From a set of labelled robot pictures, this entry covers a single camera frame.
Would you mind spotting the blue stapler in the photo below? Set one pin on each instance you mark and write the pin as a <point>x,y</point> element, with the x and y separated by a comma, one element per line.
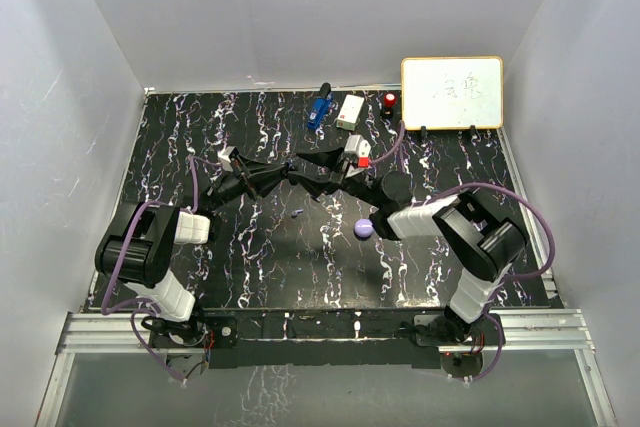
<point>320,107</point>

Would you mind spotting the aluminium frame rail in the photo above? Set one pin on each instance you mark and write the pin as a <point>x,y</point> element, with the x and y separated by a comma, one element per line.
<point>524,330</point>

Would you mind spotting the white small box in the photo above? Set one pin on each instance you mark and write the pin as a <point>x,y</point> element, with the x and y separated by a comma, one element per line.
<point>348,116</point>

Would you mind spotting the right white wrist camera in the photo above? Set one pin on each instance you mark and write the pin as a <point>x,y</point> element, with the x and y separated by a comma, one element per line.
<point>356,155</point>

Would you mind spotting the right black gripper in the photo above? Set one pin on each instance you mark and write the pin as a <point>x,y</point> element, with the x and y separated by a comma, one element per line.
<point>317,184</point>

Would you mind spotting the red emergency button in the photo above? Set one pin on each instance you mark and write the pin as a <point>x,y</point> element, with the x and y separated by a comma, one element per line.
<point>388,105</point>

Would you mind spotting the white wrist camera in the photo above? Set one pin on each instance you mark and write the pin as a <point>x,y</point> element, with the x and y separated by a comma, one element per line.
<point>227,158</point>
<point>356,155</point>

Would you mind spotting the white board yellow frame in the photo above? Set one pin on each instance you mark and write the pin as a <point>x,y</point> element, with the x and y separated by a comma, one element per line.
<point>452,93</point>

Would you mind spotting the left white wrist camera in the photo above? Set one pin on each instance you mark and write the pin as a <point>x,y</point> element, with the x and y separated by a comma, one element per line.
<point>227,158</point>

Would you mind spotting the purple earbud charging case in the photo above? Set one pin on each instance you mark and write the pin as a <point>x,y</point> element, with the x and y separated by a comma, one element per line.
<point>363,229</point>

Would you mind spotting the black earbud charging case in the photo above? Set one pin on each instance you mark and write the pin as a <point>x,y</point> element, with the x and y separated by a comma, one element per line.
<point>288,169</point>

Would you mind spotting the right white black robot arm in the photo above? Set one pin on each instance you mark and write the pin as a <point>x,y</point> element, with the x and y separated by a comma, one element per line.
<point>485,244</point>

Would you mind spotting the black front base bar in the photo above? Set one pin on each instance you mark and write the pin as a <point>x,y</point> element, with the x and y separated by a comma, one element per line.
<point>416,337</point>

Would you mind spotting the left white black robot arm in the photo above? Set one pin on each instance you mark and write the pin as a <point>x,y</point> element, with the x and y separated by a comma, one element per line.
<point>136,249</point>

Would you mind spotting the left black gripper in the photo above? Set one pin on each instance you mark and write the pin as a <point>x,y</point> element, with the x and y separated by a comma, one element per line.
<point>262,177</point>

